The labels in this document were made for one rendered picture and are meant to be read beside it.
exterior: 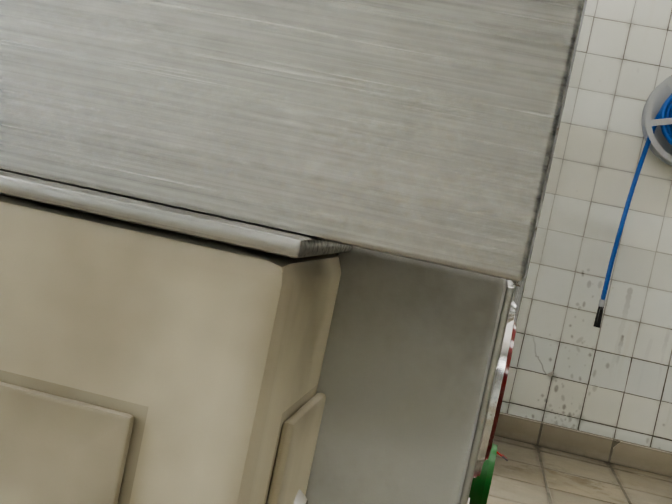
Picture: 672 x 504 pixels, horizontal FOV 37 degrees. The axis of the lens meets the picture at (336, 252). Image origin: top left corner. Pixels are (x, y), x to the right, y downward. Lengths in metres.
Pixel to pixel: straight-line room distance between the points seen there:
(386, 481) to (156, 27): 0.09
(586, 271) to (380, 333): 4.14
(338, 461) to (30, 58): 0.09
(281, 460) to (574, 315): 4.17
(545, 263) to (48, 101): 4.16
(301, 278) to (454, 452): 0.06
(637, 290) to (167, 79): 4.21
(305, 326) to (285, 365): 0.01
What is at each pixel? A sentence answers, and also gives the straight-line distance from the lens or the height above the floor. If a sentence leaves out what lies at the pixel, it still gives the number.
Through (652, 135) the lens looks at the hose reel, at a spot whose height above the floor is 1.35.
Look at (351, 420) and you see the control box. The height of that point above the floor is 0.81.
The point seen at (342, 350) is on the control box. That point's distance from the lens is 0.19.
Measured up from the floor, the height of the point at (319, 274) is 0.83.
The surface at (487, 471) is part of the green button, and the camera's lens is 0.35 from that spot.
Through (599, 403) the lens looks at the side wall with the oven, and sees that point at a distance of 4.38.
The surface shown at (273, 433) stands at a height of 0.81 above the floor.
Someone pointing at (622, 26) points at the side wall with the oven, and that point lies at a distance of 4.41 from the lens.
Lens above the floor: 0.85
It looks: 3 degrees down
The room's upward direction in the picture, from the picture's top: 12 degrees clockwise
